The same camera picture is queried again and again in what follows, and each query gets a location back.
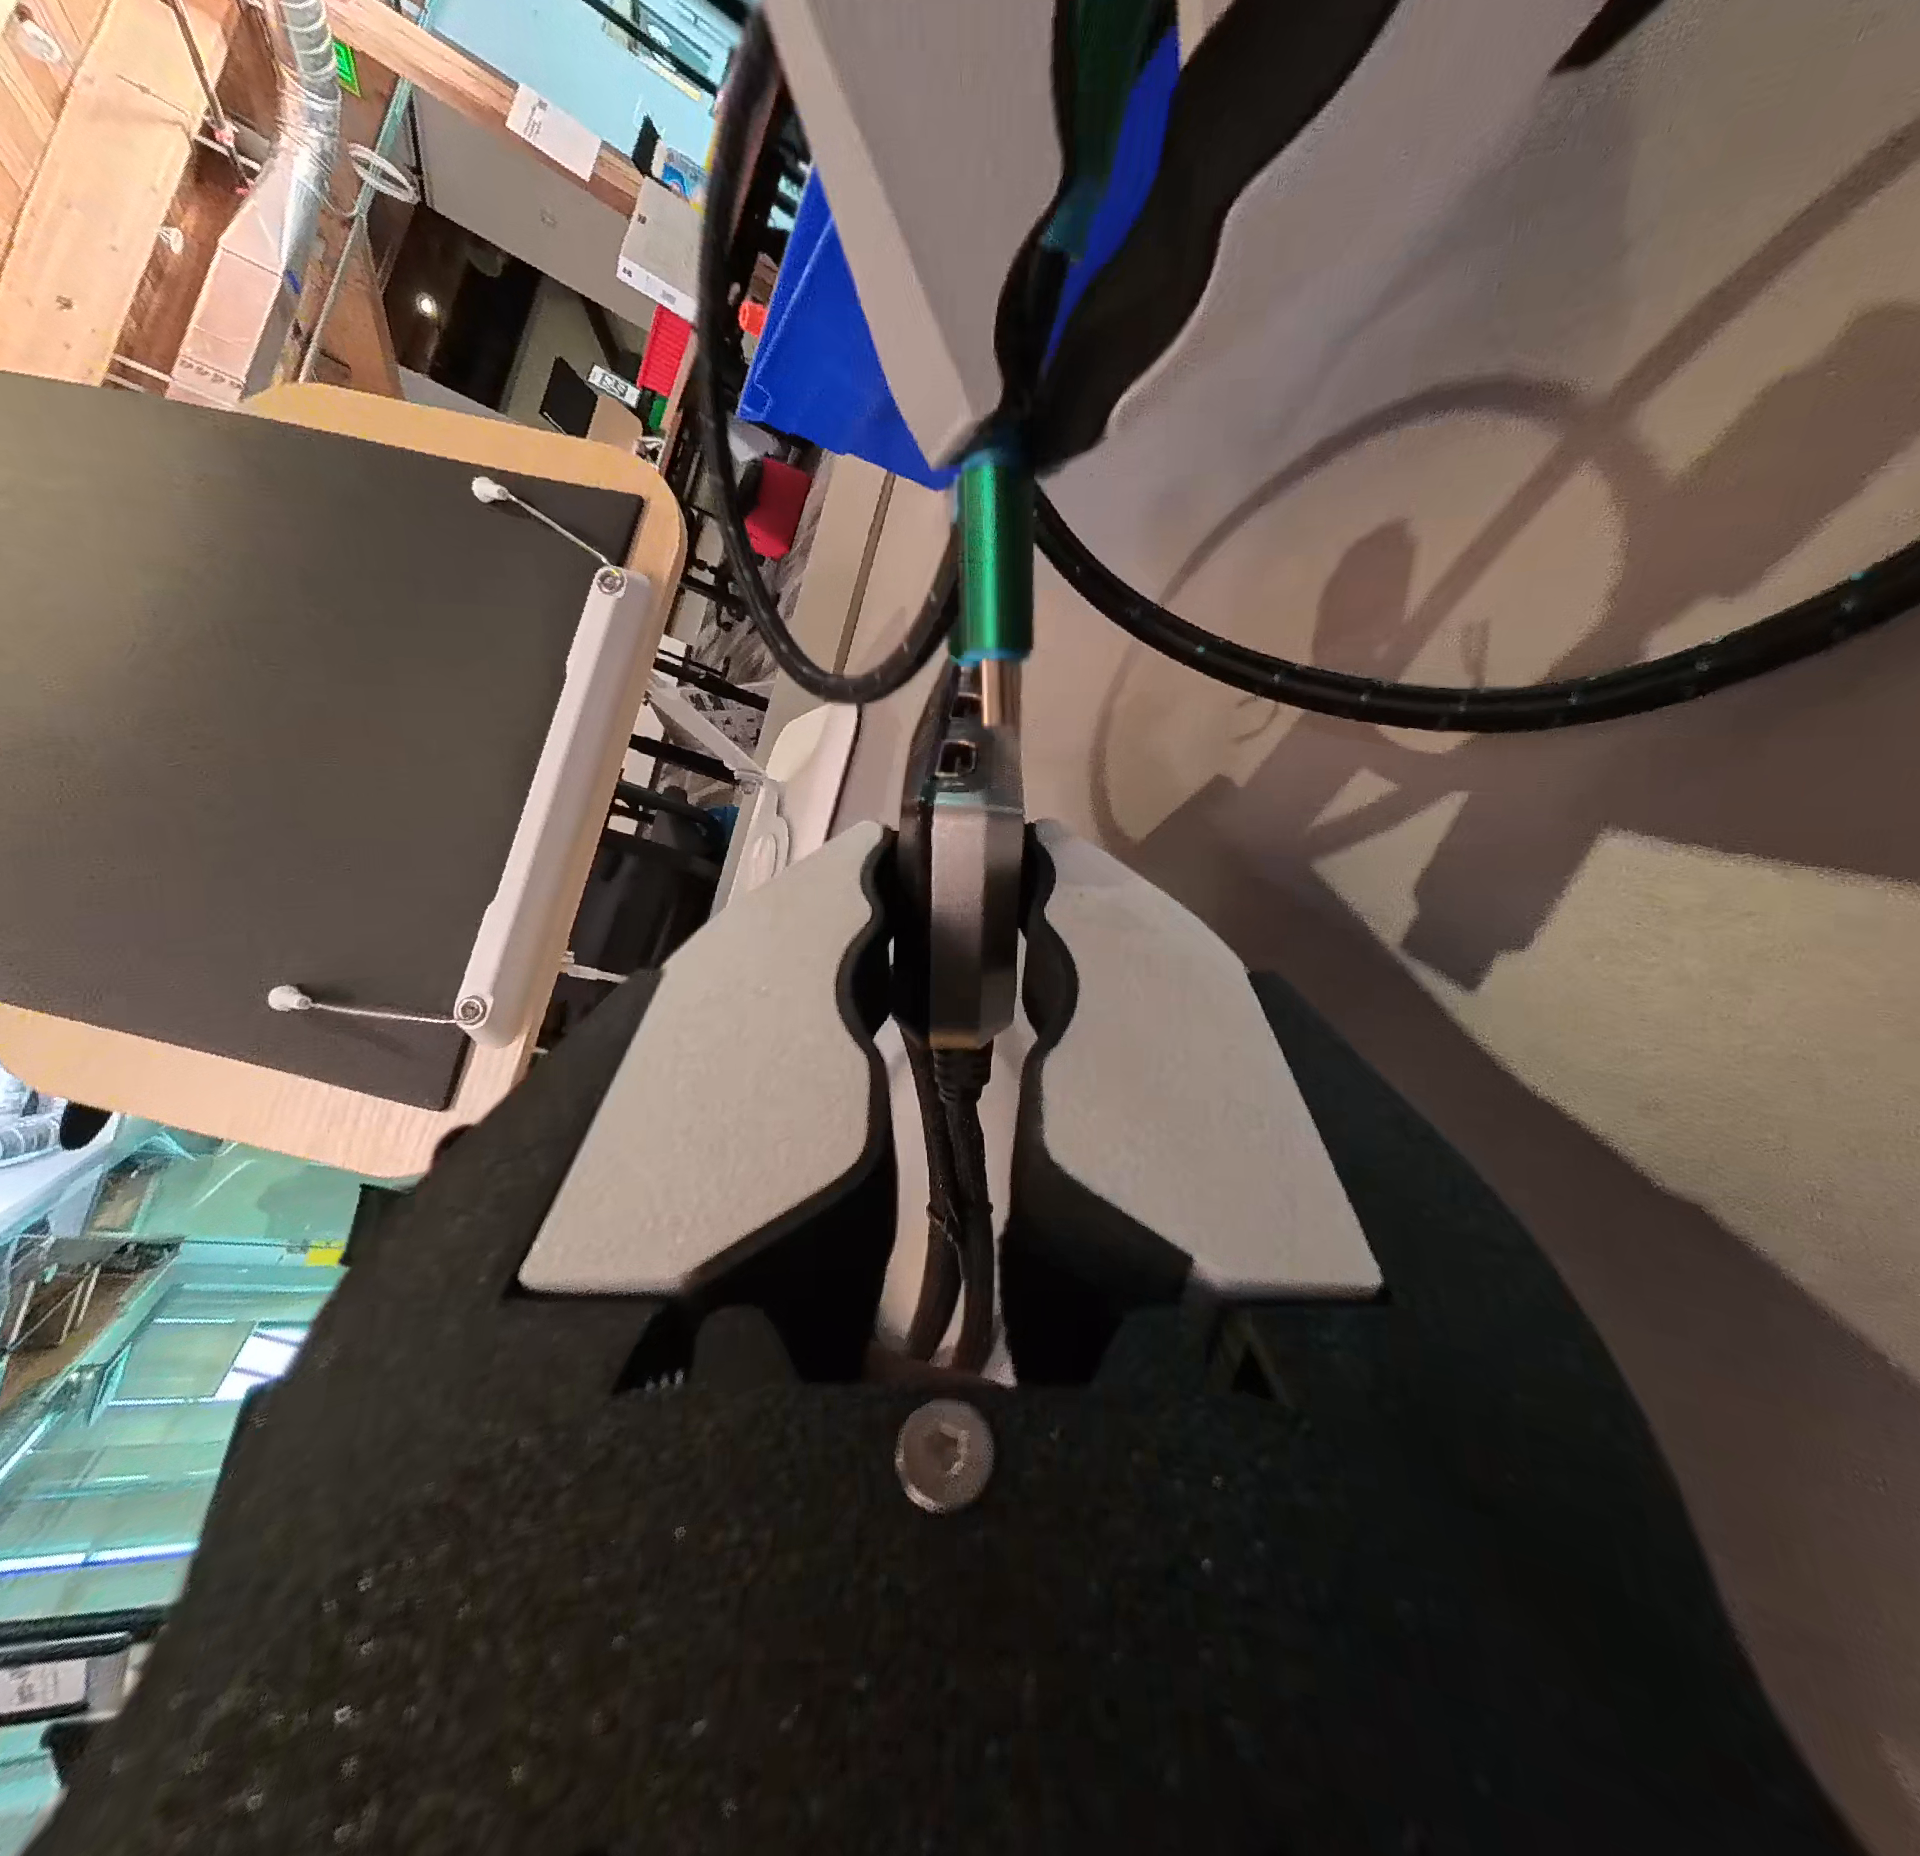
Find silver ribbed air duct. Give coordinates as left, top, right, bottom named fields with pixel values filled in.
left=164, top=0, right=376, bottom=407

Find white and blue carton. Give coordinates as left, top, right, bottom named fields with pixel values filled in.
left=614, top=161, right=707, bottom=299

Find grey HDMI hub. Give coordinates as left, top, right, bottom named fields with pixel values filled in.
left=898, top=688, right=1034, bottom=1053

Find green-ended braided HDMI cables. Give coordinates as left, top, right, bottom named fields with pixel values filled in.
left=1032, top=0, right=1920, bottom=730

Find black board with wooden rim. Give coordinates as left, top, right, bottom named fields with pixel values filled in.
left=0, top=371, right=688, bottom=1180

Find grey desk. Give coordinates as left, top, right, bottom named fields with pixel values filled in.
left=839, top=0, right=1920, bottom=1856

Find blue plastic bin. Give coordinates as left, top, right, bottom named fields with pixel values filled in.
left=735, top=27, right=1189, bottom=495

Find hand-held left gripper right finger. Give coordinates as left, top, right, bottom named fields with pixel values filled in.
left=993, top=817, right=1383, bottom=1381

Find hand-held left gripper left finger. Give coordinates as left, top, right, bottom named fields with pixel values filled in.
left=520, top=817, right=904, bottom=1381

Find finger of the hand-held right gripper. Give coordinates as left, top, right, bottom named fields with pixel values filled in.
left=792, top=0, right=1073, bottom=476
left=1009, top=0, right=1574, bottom=475

